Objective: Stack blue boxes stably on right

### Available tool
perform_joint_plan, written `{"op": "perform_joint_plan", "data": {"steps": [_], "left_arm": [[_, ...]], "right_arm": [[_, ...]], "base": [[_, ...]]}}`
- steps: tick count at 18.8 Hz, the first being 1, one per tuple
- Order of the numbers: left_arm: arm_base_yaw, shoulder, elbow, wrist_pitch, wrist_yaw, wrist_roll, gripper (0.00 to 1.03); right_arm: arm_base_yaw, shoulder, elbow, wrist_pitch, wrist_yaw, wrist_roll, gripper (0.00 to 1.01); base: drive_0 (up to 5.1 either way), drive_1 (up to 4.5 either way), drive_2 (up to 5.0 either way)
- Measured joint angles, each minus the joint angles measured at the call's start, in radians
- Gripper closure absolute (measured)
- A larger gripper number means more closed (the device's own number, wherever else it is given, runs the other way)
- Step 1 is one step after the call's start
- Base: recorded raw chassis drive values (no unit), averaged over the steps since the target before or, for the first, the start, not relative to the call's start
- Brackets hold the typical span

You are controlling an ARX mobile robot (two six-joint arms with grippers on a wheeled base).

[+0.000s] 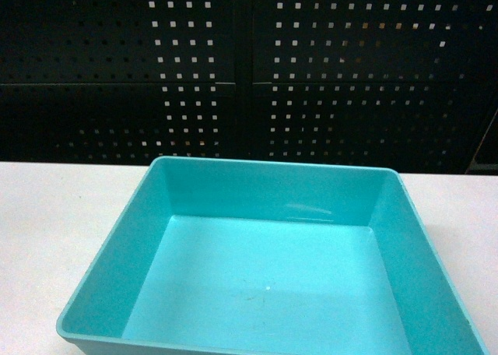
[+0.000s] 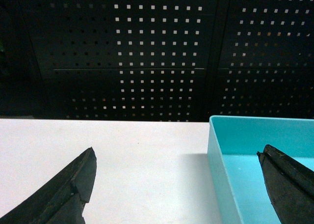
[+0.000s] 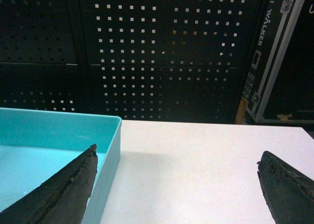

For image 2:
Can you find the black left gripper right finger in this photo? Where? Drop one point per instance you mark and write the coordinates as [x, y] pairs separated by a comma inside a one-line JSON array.
[[289, 185]]

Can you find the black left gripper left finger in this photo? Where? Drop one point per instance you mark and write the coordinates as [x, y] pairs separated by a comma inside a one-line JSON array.
[[62, 199]]

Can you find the teal plastic bin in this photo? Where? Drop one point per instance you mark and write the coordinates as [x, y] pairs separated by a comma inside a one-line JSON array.
[[236, 172]]

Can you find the black perforated metal panel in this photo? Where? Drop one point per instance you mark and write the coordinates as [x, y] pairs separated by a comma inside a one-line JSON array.
[[156, 60]]

